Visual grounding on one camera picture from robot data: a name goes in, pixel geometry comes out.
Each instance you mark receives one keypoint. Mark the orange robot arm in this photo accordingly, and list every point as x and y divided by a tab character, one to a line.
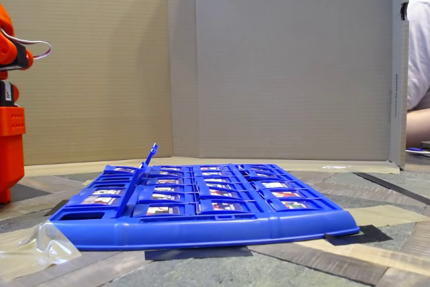
11	152

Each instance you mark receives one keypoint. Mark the bare person forearm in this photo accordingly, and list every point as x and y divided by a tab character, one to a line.
418	129

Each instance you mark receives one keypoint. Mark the hero card flap Glance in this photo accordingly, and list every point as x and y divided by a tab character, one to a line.
211	168

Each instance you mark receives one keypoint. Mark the hero card flap Madame Vine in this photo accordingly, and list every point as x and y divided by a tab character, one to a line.
212	173

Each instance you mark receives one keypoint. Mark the hero card flap Ice Light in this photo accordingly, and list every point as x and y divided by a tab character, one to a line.
215	180

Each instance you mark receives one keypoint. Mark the hero card flap Vrooom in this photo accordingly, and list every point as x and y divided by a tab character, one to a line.
253	167

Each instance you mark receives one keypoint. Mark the hero card flap Thundershock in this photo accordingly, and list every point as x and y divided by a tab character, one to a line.
218	185

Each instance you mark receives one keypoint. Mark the hero card flap Beast Tamer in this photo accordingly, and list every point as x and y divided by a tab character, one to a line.
170	168

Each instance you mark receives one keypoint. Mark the Jules character flap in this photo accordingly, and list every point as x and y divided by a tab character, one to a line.
155	146

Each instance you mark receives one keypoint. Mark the hero card flap Geode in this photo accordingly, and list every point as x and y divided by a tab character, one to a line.
258	172

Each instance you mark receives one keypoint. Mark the hero card flap Zap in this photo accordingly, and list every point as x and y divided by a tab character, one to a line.
169	173

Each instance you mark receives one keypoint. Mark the hero card flap Safeguard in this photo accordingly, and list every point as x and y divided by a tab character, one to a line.
223	193

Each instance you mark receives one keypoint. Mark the hero card flap green villain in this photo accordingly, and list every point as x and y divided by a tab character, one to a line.
265	177

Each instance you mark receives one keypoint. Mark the hero card flap Eric Eagle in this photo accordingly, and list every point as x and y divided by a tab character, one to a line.
169	181

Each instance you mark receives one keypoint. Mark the Emma character flap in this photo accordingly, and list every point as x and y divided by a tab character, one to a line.
150	158

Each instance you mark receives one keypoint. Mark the hero card flap Atlanta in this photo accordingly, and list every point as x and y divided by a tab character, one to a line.
166	189

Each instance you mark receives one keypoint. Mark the hero card flap Ultrasonic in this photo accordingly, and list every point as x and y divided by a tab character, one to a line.
223	206

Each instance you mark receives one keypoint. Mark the large cardboard box backdrop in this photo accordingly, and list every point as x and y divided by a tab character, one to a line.
268	65

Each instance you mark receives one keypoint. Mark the hero card flap Mr Mist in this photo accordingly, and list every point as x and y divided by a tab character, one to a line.
275	185

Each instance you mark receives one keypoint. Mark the hero card flap Sir Stretch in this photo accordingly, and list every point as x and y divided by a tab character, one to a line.
164	196

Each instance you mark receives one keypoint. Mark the hero card flap Rambler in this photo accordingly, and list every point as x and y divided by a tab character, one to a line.
285	194

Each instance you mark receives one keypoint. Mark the blue flap with hero card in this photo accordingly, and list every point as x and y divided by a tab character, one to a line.
161	210

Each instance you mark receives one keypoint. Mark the Raphael character flap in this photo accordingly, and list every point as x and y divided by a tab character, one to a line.
131	193

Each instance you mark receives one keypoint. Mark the blue Guess Who game board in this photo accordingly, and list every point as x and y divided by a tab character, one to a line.
201	233

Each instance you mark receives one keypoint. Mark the hero card flap Swapshift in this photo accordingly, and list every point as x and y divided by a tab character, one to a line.
295	204

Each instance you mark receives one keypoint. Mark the hero card flap Blasteroid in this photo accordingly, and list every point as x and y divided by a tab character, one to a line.
107	192

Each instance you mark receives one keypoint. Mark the hero card flap Shadow Ninja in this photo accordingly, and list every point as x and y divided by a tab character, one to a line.
99	200

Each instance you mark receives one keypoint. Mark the black tape piece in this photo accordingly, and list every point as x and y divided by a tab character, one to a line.
366	235
55	209

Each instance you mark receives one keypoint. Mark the long black tape strip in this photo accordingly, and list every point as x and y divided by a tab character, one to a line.
393	187

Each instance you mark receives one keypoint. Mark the brown packing tape patch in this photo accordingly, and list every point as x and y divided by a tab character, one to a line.
386	215

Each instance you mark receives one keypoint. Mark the small blue plastic piece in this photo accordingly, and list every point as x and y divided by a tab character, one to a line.
416	149

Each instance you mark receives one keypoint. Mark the white flat sheet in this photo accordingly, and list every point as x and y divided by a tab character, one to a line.
423	153

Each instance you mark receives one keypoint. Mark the person's light T-shirt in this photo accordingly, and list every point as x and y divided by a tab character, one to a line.
418	58

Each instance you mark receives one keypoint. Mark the crumpled clear tape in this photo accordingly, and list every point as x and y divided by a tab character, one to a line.
37	250

